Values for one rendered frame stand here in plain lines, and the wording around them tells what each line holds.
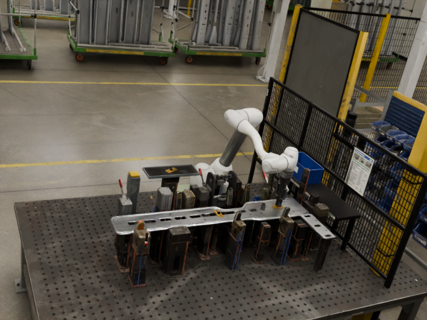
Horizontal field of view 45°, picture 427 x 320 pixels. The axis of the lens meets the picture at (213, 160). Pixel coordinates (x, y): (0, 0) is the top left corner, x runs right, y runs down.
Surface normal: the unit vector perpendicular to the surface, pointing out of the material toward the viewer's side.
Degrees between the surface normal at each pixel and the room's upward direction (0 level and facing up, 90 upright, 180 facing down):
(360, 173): 90
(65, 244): 0
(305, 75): 91
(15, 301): 0
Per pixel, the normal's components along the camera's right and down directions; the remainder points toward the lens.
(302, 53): -0.91, 0.04
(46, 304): 0.16, -0.89
